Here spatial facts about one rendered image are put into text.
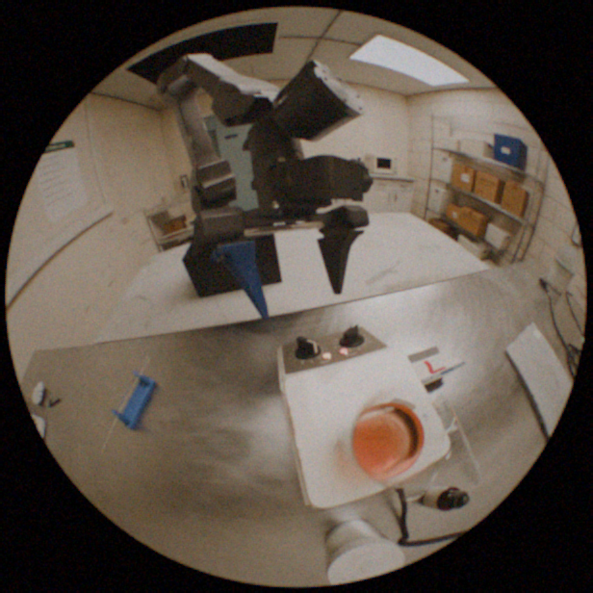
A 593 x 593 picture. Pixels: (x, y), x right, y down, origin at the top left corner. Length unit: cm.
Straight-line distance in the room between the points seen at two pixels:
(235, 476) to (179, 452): 8
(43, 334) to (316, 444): 140
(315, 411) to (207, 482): 18
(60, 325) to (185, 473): 129
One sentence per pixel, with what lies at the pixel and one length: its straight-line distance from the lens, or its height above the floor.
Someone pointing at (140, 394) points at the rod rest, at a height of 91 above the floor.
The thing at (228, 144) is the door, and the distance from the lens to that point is 301.
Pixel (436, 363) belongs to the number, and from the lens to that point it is 30.
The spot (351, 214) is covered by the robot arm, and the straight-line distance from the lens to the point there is 21.
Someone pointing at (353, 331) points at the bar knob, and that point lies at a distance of 23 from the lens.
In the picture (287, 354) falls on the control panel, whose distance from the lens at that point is 24.
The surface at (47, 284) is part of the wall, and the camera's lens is 148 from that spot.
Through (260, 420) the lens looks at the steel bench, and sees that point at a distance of 26.
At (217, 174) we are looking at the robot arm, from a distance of 37.
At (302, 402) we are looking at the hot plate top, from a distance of 16.
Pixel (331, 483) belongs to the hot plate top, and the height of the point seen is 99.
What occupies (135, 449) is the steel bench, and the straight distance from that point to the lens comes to 36.
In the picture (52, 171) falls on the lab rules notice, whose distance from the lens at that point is 175.
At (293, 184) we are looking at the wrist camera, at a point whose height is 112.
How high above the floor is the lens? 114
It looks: 41 degrees down
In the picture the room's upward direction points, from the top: 7 degrees counter-clockwise
